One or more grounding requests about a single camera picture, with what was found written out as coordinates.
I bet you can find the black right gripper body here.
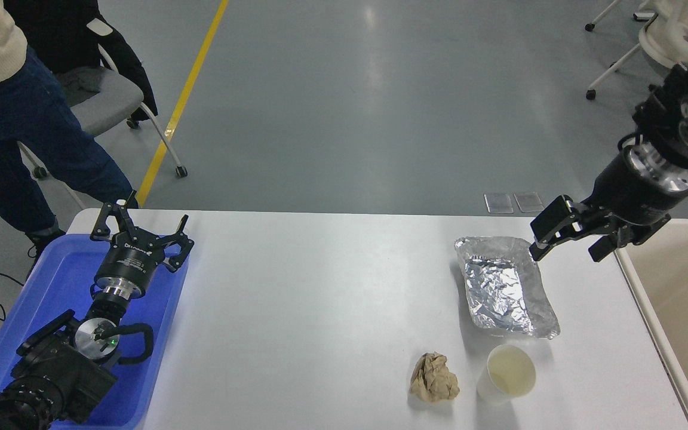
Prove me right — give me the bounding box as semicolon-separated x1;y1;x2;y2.
586;152;688;227

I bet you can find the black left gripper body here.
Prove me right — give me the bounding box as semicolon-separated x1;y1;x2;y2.
94;235;164;293

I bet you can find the white paper cup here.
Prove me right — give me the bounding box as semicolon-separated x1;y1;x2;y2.
477;344;537;403

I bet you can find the clear floor plate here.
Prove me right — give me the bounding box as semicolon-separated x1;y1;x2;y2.
484;192;515;214
514;191;546;213

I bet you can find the blue plastic tray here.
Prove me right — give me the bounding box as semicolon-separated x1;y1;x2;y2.
0;234;191;429

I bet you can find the large pale bin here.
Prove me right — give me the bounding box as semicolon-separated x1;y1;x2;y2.
614;218;688;430

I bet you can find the silver foil tray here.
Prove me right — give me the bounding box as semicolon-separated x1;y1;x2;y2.
454;236;561;340

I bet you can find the grey seat chair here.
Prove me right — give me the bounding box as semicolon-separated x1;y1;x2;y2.
16;45;189;180

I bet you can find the person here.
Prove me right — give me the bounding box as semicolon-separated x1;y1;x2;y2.
0;0;137;254

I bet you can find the white wheeled chair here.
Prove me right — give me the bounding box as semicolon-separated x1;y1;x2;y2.
585;0;688;101

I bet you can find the black jacket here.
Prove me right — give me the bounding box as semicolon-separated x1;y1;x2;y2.
2;0;158;124

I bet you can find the crumpled tan paper ball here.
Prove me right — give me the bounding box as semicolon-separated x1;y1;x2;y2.
410;352;461;403

